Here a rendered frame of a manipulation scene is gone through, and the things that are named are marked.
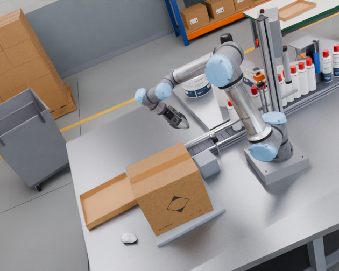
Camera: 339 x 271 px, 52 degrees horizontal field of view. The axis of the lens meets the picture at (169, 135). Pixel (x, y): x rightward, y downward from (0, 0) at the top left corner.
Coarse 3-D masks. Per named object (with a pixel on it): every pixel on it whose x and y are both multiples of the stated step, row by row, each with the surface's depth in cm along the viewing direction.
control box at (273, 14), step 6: (258, 12) 172; (270, 12) 167; (276, 12) 165; (270, 18) 162; (276, 18) 160; (270, 24) 160; (276, 24) 160; (276, 30) 161; (276, 36) 163; (276, 42) 165; (276, 48) 167; (282, 48) 174; (276, 54) 169; (282, 54) 169
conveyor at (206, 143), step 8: (336, 80) 209; (320, 88) 208; (304, 96) 207; (288, 104) 205; (232, 128) 205; (216, 136) 204; (224, 136) 201; (200, 144) 203; (208, 144) 200; (192, 152) 199
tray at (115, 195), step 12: (108, 180) 206; (120, 180) 208; (84, 192) 204; (96, 192) 206; (108, 192) 203; (120, 192) 199; (132, 192) 196; (84, 204) 201; (96, 204) 198; (108, 204) 195; (120, 204) 192; (132, 204) 187; (84, 216) 190; (96, 216) 190; (108, 216) 185
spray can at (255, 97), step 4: (252, 88) 193; (256, 88) 193; (252, 92) 194; (256, 92) 194; (252, 96) 195; (256, 96) 194; (256, 100) 195; (256, 104) 197; (260, 104) 198; (260, 112) 200
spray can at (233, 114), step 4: (228, 100) 192; (228, 104) 193; (228, 108) 193; (232, 108) 192; (232, 112) 194; (236, 112) 194; (232, 116) 195; (236, 116) 196; (232, 120) 198; (236, 124) 198; (240, 124) 200; (236, 128) 200; (240, 128) 201
